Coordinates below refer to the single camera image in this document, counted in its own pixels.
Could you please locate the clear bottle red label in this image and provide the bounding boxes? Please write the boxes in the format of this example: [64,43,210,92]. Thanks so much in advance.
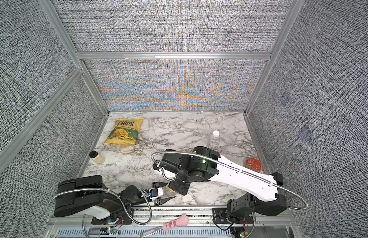
[163,184,177,198]

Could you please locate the pink cat paw stick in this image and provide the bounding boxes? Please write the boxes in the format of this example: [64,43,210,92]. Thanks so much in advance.
[140,214,189,238]

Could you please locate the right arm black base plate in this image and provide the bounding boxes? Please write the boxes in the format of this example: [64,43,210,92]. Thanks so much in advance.
[212,207,254,230]

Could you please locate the round gold tin red lid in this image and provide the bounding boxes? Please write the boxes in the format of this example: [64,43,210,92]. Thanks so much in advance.
[243,158,262,173]

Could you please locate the clear bottle purple label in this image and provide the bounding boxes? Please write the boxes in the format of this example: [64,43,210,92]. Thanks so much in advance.
[209,133,220,150]

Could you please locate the small jar black lid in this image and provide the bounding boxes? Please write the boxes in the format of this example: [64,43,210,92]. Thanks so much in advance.
[89,151,105,165]

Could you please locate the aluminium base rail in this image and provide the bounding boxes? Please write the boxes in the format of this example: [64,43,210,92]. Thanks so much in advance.
[44,206,302,238]

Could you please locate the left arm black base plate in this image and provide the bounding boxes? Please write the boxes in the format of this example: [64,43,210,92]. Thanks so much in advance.
[91,214,132,226]

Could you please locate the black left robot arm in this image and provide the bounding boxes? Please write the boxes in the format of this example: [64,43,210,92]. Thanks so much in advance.
[54,175,177,222]

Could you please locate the yellow green chips bag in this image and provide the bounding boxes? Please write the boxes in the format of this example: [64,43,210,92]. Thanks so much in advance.
[103,118,144,146]

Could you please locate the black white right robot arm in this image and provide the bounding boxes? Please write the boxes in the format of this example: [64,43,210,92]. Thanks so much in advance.
[153,146,288,220]

